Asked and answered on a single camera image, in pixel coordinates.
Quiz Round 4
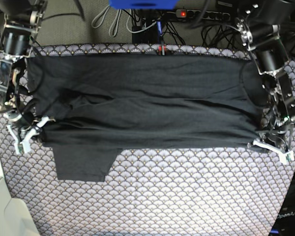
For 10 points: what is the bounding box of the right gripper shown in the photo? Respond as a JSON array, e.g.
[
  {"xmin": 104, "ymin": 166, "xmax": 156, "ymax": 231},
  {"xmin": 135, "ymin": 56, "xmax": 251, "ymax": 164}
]
[{"xmin": 0, "ymin": 96, "xmax": 56, "ymax": 154}]

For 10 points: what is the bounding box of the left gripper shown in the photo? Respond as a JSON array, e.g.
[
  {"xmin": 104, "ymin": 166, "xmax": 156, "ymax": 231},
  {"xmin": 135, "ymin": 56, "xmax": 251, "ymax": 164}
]
[{"xmin": 248, "ymin": 108, "xmax": 295, "ymax": 164}]

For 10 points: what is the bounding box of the dark grey T-shirt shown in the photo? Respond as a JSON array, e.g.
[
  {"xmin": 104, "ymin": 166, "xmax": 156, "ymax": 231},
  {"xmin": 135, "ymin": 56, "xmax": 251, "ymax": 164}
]
[{"xmin": 27, "ymin": 54, "xmax": 268, "ymax": 182}]

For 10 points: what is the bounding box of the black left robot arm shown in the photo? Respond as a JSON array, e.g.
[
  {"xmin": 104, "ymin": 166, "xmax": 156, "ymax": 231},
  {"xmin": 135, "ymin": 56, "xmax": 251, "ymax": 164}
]
[{"xmin": 236, "ymin": 0, "xmax": 295, "ymax": 165}]

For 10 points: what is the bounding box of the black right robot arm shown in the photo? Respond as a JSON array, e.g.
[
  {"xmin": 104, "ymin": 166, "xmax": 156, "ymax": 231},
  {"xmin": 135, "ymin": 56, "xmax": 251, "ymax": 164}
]
[{"xmin": 0, "ymin": 0, "xmax": 51, "ymax": 155}]

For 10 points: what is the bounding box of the white plastic bin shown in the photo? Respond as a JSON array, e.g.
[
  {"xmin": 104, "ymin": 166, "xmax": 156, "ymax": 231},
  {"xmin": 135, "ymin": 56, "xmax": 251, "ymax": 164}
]
[{"xmin": 0, "ymin": 160, "xmax": 40, "ymax": 236}]

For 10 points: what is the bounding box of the red table clamp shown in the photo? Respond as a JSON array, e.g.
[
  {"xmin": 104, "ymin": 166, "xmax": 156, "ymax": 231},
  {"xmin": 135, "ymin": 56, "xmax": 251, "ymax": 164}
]
[{"xmin": 158, "ymin": 44, "xmax": 167, "ymax": 56}]

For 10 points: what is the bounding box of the black power strip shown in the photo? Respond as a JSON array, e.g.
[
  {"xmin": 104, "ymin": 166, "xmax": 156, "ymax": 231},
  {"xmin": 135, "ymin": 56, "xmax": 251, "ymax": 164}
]
[{"xmin": 175, "ymin": 9, "xmax": 231, "ymax": 22}]

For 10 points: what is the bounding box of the grey looped cable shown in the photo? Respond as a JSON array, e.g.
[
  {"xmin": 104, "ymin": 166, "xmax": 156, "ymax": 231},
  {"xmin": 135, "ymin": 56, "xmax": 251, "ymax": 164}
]
[{"xmin": 90, "ymin": 7, "xmax": 123, "ymax": 38}]

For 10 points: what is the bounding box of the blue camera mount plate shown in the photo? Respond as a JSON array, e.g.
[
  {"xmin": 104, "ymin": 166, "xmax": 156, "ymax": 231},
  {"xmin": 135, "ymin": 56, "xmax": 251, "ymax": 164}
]
[{"xmin": 109, "ymin": 0, "xmax": 177, "ymax": 10}]

